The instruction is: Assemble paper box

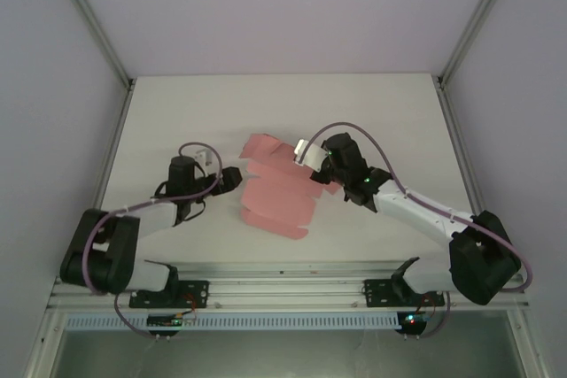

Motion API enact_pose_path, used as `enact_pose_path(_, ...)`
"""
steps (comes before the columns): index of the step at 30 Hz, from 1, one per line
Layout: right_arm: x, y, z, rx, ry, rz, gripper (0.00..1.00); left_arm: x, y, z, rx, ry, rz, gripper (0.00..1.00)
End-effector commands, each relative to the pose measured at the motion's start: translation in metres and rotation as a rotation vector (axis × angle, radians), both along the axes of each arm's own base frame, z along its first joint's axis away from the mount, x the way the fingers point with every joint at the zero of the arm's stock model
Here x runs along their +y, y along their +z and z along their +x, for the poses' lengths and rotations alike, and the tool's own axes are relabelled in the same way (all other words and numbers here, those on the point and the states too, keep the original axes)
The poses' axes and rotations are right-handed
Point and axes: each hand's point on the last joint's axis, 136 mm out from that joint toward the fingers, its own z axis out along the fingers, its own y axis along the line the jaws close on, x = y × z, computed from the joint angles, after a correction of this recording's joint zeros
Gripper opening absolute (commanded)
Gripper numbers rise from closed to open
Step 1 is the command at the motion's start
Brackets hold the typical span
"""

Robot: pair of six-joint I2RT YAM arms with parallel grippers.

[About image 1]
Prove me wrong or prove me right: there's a pink cardboard box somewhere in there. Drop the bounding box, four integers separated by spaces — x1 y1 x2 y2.
237 132 340 243

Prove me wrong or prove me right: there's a small circuit board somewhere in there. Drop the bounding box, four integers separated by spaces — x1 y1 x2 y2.
146 312 186 329
397 312 430 331

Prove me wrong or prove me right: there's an aluminium table side rail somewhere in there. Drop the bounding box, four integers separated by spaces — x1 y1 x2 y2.
89 78 136 216
435 76 489 220

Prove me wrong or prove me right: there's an aluminium mounting rail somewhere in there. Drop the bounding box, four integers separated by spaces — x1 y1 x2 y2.
46 260 531 311

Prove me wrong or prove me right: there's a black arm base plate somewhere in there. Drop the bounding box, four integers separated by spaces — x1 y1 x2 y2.
128 279 210 310
363 278 447 310

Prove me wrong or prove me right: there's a light blue slotted cable duct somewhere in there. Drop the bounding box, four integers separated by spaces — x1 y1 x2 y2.
65 311 399 332

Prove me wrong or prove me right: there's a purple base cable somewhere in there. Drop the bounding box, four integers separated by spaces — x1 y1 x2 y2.
113 291 160 342
400 291 453 342

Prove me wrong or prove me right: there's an aluminium frame post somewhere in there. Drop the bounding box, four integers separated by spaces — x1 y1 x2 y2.
47 0 136 89
436 0 519 89

